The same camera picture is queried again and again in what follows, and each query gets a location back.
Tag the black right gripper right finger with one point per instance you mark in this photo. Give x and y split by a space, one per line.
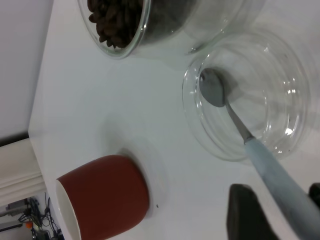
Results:
315 191

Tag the clear glass lid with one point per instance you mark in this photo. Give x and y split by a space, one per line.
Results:
275 82

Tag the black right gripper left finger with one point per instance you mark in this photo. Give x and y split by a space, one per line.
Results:
247 217

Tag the clear double-wall glass cup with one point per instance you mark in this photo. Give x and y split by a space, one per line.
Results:
205 22

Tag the red ceramic mug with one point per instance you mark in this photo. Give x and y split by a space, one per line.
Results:
107 192

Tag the coffee bean pile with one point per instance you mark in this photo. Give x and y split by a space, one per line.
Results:
115 22

